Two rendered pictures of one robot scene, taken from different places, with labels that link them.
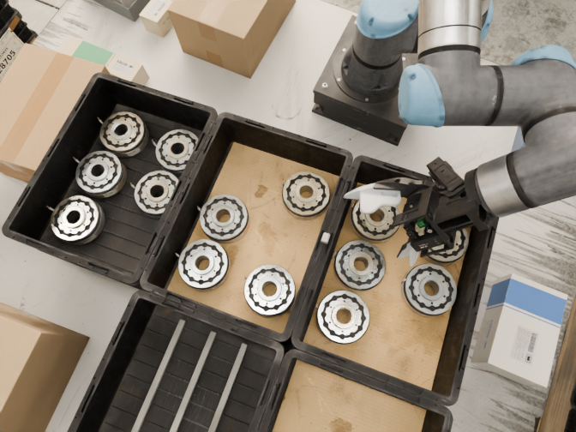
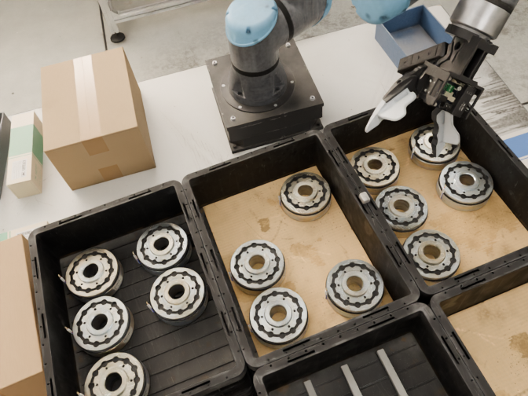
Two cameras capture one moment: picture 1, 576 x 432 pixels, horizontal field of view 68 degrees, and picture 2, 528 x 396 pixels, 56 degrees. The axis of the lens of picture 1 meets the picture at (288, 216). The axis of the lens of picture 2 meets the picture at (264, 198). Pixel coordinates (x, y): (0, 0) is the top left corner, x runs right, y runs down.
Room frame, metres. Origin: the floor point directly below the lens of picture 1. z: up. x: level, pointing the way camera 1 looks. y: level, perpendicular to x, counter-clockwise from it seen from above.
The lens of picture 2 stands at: (-0.06, 0.36, 1.69)
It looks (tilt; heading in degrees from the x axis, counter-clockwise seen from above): 56 degrees down; 323
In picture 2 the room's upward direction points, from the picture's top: 9 degrees counter-clockwise
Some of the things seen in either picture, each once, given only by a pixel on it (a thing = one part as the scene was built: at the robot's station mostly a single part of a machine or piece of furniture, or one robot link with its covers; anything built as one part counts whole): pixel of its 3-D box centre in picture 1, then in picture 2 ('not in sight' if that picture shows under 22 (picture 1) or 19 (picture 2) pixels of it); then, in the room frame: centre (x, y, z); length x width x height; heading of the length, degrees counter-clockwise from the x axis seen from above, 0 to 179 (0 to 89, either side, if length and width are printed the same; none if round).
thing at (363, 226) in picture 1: (376, 216); (374, 166); (0.27, -0.19, 0.86); 0.10 x 0.10 x 0.01
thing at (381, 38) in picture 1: (387, 23); (254, 31); (0.67, -0.24, 0.97); 0.13 x 0.12 x 0.14; 86
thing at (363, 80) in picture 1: (375, 57); (256, 70); (0.67, -0.23, 0.85); 0.15 x 0.15 x 0.10
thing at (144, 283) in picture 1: (251, 218); (289, 234); (0.27, 0.07, 0.92); 0.40 x 0.30 x 0.02; 156
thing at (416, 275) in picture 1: (430, 288); (466, 181); (0.11, -0.27, 0.86); 0.10 x 0.10 x 0.01
